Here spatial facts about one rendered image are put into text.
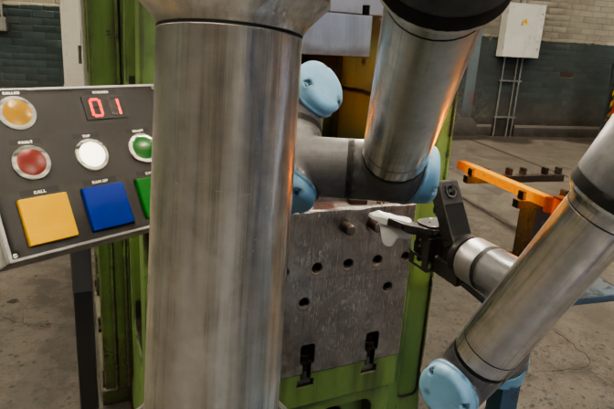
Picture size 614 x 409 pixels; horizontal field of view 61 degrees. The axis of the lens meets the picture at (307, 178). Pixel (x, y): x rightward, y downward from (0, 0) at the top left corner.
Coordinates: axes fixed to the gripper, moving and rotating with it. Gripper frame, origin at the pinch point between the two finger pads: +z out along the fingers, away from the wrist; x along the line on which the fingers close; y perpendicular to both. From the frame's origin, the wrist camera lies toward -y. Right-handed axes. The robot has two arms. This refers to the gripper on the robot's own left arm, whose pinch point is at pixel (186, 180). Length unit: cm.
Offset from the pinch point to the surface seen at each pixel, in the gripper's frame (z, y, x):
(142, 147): 9.9, 9.6, 0.2
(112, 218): 9.6, -2.3, 10.1
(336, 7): -11, 30, -45
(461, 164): -7, -12, -85
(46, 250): 10.4, -4.8, 21.5
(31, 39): 526, 308, -215
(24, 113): 9.9, 17.7, 19.0
